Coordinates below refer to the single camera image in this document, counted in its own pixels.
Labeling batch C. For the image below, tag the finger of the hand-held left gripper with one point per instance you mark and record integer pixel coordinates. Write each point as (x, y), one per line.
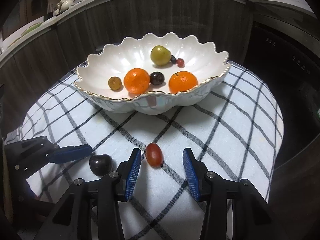
(71, 153)

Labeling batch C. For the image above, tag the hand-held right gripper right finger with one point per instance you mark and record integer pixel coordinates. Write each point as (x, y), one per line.
(191, 175)

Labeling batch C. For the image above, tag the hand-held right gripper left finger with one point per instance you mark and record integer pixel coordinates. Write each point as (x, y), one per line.
(132, 175)

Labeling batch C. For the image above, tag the red grape tomato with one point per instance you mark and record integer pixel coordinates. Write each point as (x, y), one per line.
(180, 62)
(154, 154)

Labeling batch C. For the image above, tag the dark purple plum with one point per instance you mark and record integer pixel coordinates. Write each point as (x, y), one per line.
(156, 78)
(100, 165)

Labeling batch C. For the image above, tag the small brown round fruit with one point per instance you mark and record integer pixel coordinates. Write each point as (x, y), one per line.
(115, 83)

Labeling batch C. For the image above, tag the orange mandarin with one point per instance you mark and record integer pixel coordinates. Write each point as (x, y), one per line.
(183, 82)
(136, 80)

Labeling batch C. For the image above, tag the white scalloped bowl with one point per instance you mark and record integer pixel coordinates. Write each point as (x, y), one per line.
(105, 65)

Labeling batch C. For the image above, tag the dark blueberry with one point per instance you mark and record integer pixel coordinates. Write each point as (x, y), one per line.
(173, 60)

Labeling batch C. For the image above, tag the green apple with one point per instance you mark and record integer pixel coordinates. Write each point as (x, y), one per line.
(160, 55)

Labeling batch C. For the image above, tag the white black checked cloth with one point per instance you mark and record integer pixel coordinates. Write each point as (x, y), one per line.
(200, 130)

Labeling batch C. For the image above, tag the black built-in dishwasher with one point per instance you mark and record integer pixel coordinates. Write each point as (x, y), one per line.
(287, 92)

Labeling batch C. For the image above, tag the green plate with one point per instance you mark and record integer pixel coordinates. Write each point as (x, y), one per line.
(32, 28)

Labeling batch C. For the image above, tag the white teapot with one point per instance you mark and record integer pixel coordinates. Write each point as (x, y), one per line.
(63, 4)

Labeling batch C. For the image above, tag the dark wood kitchen cabinet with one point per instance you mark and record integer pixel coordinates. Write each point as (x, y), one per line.
(150, 15)

